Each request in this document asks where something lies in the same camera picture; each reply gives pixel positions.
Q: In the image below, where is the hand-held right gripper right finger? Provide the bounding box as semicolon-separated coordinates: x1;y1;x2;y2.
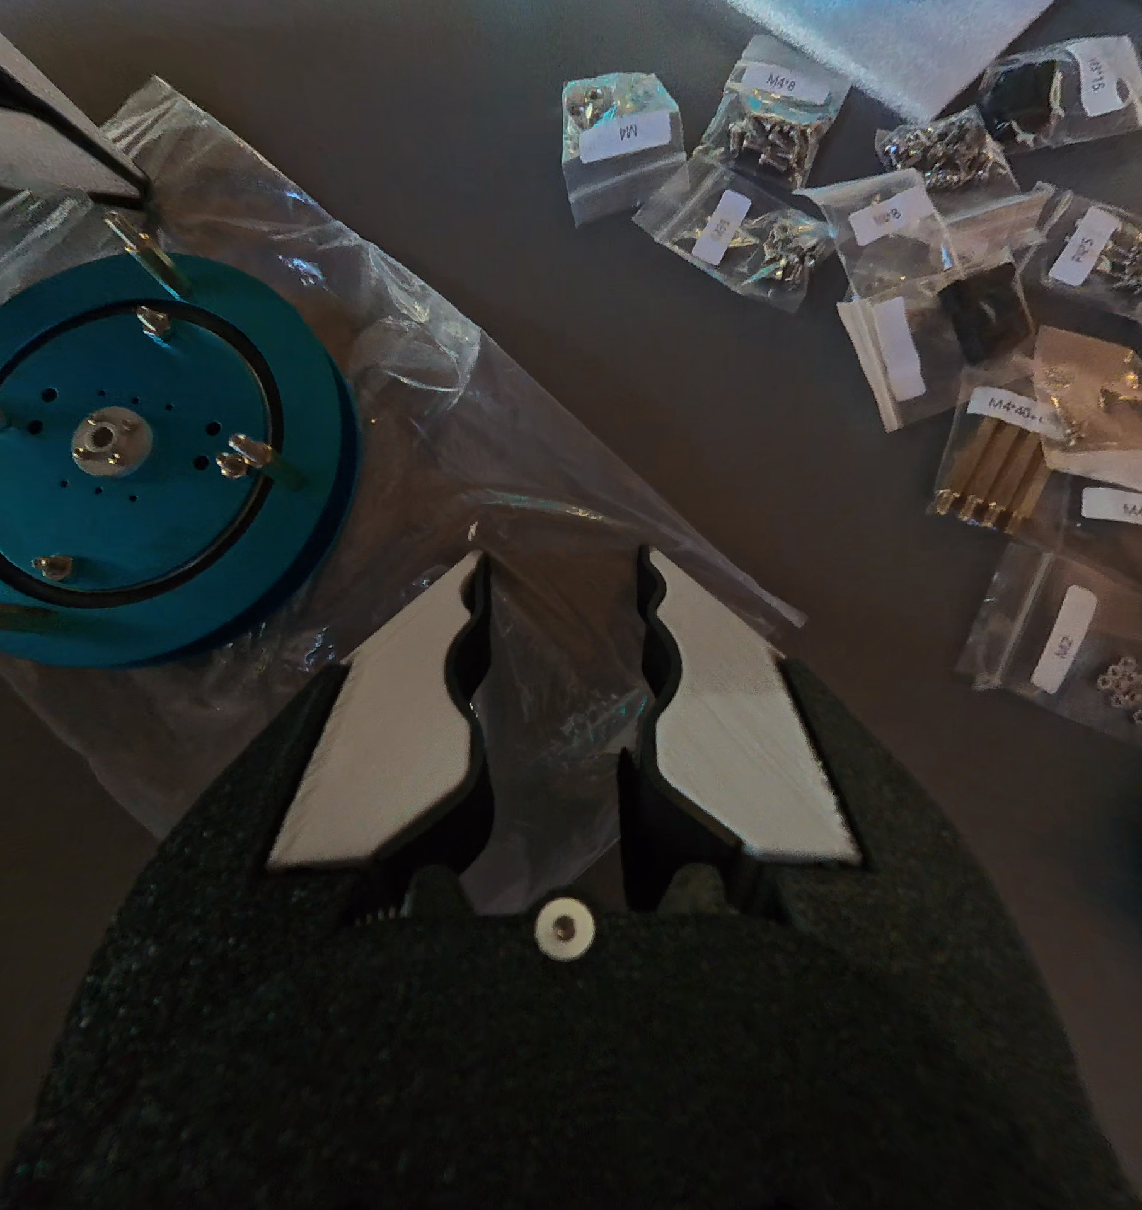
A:
619;544;866;865

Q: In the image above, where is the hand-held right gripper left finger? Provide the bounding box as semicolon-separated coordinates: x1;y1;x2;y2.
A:
268;548;495;870

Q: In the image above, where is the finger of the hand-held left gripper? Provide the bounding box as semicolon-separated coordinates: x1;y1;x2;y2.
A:
0;51;148;203
0;0;153;194

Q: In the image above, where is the large clear plastic bag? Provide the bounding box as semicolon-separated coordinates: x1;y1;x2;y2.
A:
0;74;807;837

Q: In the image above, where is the blue round metal base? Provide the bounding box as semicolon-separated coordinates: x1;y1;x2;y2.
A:
0;211;362;670

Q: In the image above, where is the brass standoff packet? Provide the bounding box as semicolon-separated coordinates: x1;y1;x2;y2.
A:
925;377;1083;540

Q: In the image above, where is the grey desk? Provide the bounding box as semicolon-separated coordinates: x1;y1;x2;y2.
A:
0;0;1142;1041

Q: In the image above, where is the pile of small screw bags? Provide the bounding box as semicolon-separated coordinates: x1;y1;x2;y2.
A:
560;35;1142;757

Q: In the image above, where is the flat white foam sheet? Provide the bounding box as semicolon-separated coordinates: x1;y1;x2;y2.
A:
727;0;1057;122

